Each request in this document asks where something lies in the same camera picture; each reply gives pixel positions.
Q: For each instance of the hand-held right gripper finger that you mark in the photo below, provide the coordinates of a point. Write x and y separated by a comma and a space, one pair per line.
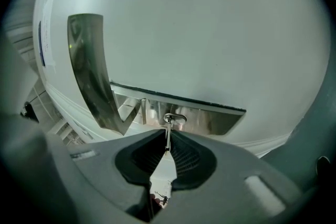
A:
231, 191

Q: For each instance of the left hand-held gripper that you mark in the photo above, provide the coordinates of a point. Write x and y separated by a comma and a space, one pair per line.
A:
34, 178

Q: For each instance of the white door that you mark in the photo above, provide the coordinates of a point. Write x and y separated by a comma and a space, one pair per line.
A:
197, 34

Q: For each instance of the white paper notice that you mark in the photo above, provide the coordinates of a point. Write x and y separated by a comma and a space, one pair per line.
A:
51, 21

